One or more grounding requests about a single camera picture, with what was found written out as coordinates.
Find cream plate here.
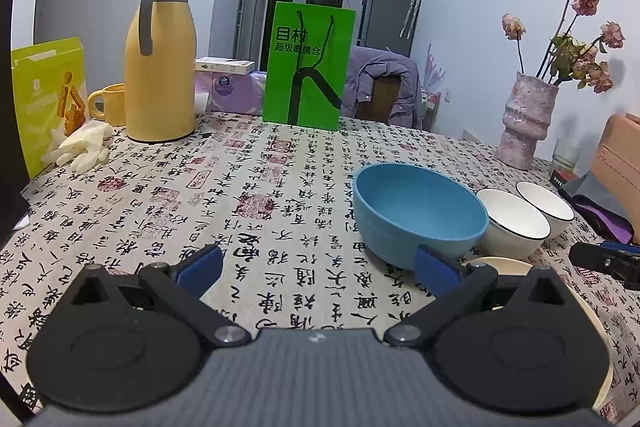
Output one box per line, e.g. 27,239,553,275
449,268,608,415

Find blue bowl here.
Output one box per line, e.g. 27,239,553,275
352,164,489,270

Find white black-rimmed bowl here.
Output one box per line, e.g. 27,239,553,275
476,188,551,260
516,181,575,239

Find grey purple cloth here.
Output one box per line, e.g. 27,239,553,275
559,172,634,244

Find pink laptop case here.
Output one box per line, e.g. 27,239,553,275
590,113,640,243

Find red small box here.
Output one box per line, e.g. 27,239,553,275
550,170,577,188

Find drinking glass with straw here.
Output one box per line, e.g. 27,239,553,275
551,139,582,174

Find white rubber gloves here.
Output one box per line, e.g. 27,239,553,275
40,119,115,174

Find pink textured vase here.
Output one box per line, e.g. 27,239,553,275
497,72,559,170

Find purple tissue pack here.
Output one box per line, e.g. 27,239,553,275
194,72,267,116

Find yellow mug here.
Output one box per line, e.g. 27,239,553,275
87,83,126,127

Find black paper shopping bag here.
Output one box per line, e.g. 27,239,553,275
0,0,29,247

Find wooden chair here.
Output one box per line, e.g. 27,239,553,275
356,76,400,124

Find white flat box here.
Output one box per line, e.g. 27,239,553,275
195,56,255,75

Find dried pink roses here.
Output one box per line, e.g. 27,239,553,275
532,0,625,93

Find yellow thermos jug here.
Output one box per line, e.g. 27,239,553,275
124,0,196,143

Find purple puffer jacket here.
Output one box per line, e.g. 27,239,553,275
341,46,422,129

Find yellow-green snack box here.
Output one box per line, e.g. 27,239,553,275
11,37,89,178

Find green paper shopping bag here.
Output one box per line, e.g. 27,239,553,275
262,1,356,131

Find grey refrigerator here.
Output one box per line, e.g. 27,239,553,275
357,0,421,56

